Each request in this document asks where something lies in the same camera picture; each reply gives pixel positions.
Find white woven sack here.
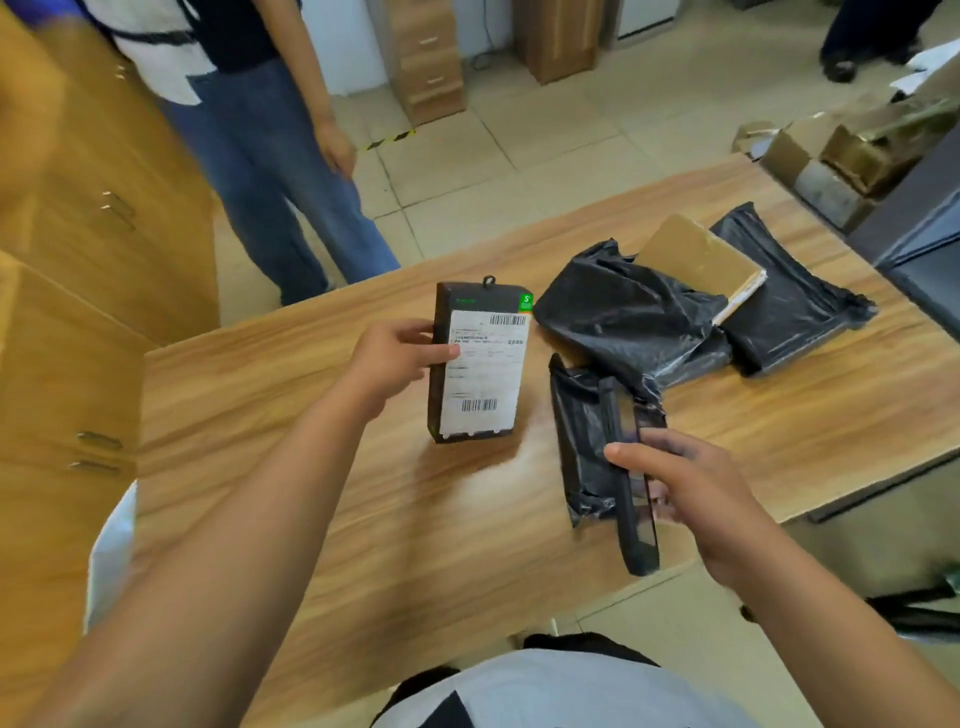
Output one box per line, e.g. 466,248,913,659
83,479,140,635

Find cardboard box red tape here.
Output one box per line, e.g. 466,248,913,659
633,213,769,328

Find person's black trousers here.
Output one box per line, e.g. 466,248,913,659
371,632,661,706

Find person's left hand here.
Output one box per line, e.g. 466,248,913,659
341,318,461,423

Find wooden drawer cabinet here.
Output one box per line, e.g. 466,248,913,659
367,0,468,127

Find yellow wooden cabinet unit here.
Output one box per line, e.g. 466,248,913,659
0,14,223,728

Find person's right hand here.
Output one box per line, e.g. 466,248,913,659
603,428,781,594

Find black handheld scanner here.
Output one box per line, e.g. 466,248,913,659
597,377,669,577

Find thin black cable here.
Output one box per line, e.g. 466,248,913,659
468,0,496,73

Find long yellow black hazard tape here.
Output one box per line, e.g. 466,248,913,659
363,128,418,154

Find person's right forearm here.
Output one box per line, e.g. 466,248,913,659
731,536,960,728

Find grey metal shelf rack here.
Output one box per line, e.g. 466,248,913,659
806,142,960,525

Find black white flat item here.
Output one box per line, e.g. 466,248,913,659
888,37,960,97

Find person's white black shirt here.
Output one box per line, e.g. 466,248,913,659
371,648,759,728

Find open cardboard carton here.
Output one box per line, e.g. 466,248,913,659
731,74,960,235

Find white cabinet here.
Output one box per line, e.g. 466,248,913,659
607,0,684,50

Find person's left forearm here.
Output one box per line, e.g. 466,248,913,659
22,382,376,728

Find black box green marks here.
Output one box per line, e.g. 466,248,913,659
427,275,535,445

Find pile of black poly bags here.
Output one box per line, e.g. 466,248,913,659
533,202,879,529

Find plain wooden cabinet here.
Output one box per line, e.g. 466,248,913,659
513,0,605,85

